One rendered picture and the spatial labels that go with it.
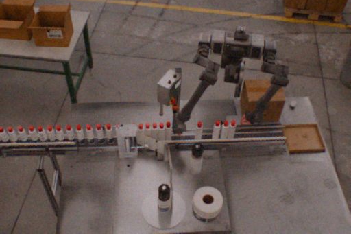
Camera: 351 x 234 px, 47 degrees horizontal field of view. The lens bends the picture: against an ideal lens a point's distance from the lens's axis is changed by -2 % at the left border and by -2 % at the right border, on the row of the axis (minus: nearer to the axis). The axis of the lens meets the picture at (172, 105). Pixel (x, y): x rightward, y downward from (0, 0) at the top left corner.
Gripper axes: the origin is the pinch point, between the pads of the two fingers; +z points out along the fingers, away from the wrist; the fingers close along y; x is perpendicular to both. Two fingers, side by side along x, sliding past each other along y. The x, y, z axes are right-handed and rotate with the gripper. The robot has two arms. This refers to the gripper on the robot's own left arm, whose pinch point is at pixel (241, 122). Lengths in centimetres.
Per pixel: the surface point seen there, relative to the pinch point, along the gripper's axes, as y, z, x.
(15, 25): -129, 133, -149
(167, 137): 3, 46, -35
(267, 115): -17.2, -7.0, 28.2
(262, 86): -32.7, -18.2, 13.4
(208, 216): 72, 28, -19
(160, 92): -2, 15, -68
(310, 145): 6, -21, 61
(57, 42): -125, 123, -108
